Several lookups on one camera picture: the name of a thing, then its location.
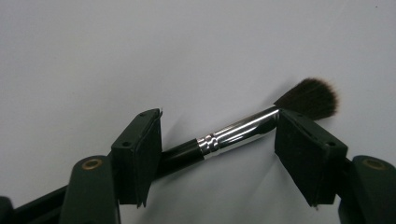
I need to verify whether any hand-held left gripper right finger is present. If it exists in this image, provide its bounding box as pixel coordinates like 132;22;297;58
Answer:
274;108;349;209

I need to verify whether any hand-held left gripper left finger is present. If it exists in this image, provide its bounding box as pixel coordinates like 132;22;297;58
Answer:
110;107;163;209

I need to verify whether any fan makeup brush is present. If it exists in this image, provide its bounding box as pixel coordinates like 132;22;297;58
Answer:
154;77;340;180

